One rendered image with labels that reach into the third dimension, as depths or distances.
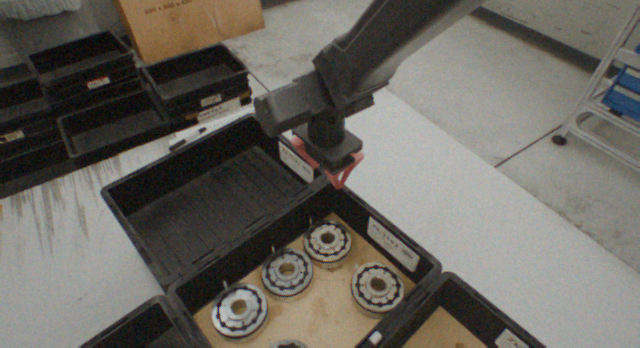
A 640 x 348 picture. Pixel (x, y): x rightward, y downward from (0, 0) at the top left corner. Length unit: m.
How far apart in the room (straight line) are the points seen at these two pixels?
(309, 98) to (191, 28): 2.80
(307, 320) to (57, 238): 0.72
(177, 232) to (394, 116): 0.82
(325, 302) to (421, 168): 0.58
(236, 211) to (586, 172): 2.04
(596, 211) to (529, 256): 1.29
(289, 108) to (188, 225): 0.52
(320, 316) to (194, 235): 0.33
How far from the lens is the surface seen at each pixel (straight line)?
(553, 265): 1.13
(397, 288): 0.79
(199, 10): 3.27
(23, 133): 2.19
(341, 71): 0.42
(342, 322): 0.78
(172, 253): 0.90
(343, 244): 0.82
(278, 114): 0.48
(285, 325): 0.78
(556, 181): 2.42
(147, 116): 2.04
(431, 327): 0.80
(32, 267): 1.20
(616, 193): 2.53
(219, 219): 0.92
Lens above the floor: 1.55
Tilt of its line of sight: 47 degrees down
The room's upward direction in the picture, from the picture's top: straight up
